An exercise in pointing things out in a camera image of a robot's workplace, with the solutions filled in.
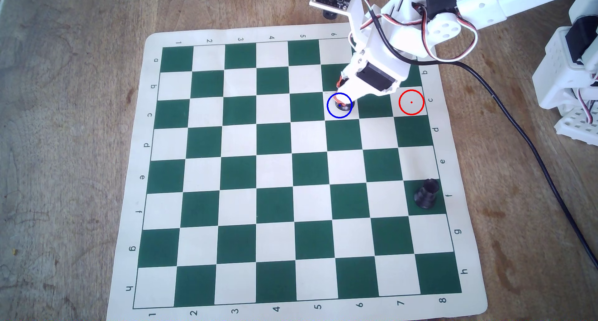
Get green and white chess mat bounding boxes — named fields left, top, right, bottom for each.
left=107, top=22, right=488, bottom=321

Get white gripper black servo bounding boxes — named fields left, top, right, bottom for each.
left=336, top=29, right=413, bottom=111

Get black cable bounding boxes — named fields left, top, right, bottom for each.
left=364, top=5, right=598, bottom=270

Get black chess rook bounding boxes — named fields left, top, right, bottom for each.
left=414, top=178, right=441, bottom=209

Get red white black servo wires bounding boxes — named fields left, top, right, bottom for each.
left=411, top=3, right=479, bottom=62

